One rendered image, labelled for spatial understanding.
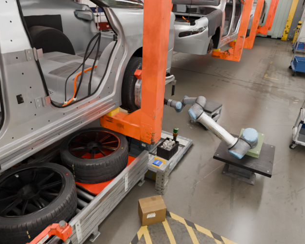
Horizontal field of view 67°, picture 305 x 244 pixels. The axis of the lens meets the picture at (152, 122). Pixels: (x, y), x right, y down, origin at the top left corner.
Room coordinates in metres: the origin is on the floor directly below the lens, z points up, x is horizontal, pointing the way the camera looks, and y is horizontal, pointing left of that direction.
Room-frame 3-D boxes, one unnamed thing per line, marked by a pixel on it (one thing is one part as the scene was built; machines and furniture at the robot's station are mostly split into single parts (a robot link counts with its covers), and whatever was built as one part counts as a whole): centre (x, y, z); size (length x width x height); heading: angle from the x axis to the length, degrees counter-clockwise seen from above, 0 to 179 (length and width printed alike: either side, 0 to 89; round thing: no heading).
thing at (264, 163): (2.21, -1.10, 0.15); 0.60 x 0.60 x 0.30; 63
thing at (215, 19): (5.39, -1.16, 1.36); 0.71 x 0.30 x 0.51; 152
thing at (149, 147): (2.30, 0.16, 0.26); 0.42 x 0.18 x 0.35; 62
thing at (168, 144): (1.87, -0.17, 0.51); 0.20 x 0.14 x 0.13; 149
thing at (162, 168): (1.83, -0.15, 0.44); 0.43 x 0.17 x 0.03; 152
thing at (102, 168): (1.89, 0.56, 0.39); 0.66 x 0.66 x 0.24
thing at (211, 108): (3.38, -0.86, 0.17); 0.43 x 0.36 x 0.34; 142
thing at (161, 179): (1.81, -0.13, 0.21); 0.10 x 0.10 x 0.42; 62
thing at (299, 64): (6.76, -4.28, 0.48); 1.00 x 0.61 x 0.96; 157
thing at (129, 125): (2.15, 0.31, 0.69); 0.52 x 0.17 x 0.35; 62
